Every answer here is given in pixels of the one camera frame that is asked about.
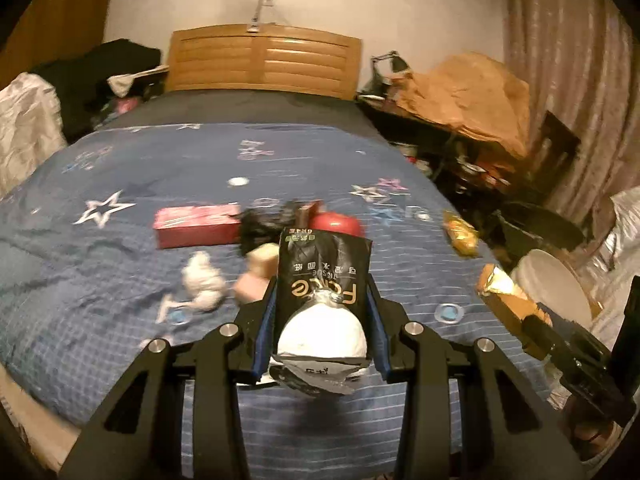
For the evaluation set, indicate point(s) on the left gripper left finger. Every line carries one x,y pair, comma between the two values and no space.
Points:
220,379

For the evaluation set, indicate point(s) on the pink striped curtain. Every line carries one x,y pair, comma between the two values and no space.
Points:
581,61

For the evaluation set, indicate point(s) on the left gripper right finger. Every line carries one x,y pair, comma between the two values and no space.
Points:
469,413

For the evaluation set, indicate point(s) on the orange snack packet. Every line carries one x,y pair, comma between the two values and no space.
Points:
510,304

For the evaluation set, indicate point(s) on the red round tin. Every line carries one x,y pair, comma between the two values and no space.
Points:
339,223

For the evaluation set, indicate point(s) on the black desk lamp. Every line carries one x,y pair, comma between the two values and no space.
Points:
384,68

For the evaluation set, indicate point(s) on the white crumpled plastic bag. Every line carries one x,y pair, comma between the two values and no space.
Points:
30,128

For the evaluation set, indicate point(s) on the small cardboard box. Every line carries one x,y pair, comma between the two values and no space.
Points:
249,288
263,261

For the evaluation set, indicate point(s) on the black clothes pile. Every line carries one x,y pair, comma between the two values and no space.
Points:
81,83

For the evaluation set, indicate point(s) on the wooden bed headboard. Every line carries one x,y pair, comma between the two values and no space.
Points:
276,58

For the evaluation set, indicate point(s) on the red rectangular box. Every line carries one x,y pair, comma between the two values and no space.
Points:
189,226

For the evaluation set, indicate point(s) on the brown wooden wardrobe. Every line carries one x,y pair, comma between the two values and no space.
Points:
49,30

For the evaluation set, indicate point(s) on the brown paper pile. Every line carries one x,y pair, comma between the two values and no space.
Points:
470,94

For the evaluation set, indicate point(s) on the black snack bag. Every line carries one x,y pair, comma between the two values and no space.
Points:
319,341

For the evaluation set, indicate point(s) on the yellow snack packet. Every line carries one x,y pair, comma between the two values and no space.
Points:
463,237

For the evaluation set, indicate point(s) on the white crumpled tissue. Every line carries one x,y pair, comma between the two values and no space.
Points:
203,282

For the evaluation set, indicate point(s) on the black checkered cloth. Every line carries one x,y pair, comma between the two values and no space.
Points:
258,226

